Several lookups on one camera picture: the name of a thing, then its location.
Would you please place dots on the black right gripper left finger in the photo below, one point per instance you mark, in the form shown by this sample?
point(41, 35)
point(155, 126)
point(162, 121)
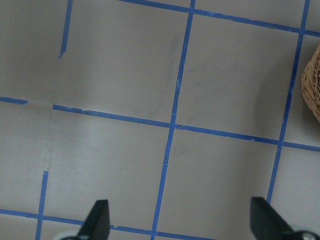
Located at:
point(97, 223)

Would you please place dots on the woven wicker basket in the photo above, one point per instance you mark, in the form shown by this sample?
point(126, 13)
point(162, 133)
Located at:
point(310, 83)

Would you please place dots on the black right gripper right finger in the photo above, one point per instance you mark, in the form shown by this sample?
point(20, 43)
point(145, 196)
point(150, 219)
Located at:
point(267, 224)

